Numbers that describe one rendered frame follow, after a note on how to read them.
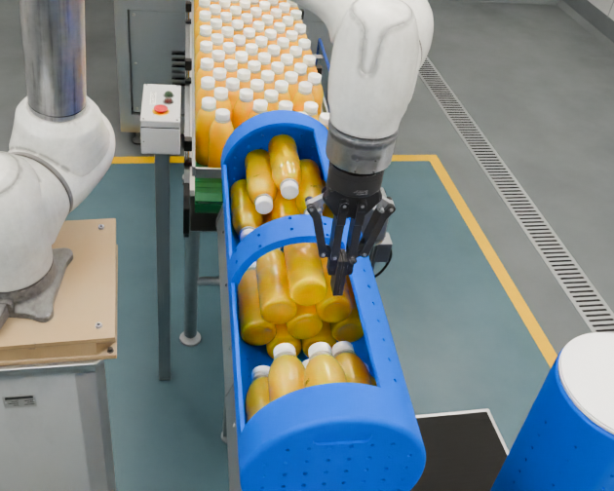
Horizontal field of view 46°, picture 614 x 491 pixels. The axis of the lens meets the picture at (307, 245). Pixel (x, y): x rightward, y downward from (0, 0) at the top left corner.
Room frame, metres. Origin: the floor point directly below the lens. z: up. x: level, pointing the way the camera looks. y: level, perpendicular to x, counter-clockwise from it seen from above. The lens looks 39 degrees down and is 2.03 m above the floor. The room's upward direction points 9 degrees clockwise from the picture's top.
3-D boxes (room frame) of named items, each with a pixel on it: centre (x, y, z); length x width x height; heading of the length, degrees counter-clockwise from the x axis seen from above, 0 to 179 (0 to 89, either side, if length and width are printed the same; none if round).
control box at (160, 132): (1.67, 0.44, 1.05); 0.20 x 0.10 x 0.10; 13
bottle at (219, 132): (1.68, 0.27, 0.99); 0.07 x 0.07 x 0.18
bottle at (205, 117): (1.73, 0.32, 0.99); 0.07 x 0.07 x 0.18
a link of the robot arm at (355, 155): (0.82, -0.05, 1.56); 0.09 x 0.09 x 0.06
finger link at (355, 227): (0.83, -0.06, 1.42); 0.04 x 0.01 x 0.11; 12
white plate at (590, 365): (0.97, -0.66, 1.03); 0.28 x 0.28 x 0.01
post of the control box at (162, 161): (1.67, 0.44, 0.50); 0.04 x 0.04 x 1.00; 13
